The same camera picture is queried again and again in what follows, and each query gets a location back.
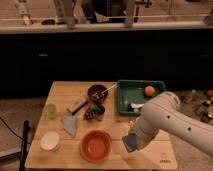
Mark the green plastic tray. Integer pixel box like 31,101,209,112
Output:
117,80,166,117

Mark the green translucent cup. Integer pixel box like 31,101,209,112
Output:
43,104,57,119

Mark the white spoon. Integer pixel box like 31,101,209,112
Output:
93,84,117,99

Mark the black cable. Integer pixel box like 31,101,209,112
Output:
0,117,32,146

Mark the wooden table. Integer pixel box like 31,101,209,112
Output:
25,81,177,171

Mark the dark brown bowl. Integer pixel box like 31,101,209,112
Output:
87,84,108,104

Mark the orange ball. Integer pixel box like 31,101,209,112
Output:
144,86,155,97

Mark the black stand left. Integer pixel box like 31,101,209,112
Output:
19,120,30,171

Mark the white yellowish gripper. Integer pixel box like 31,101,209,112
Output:
135,129,158,150

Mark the small potted plant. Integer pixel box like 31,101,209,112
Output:
83,104,105,121

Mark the red bowl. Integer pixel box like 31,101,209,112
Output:
79,130,112,163

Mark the white handled brush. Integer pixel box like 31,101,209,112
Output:
127,103,143,112

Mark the white round container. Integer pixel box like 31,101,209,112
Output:
40,131,60,151

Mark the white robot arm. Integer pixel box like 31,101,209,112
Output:
133,91,213,157

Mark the blue sponge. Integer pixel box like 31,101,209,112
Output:
122,133,137,153

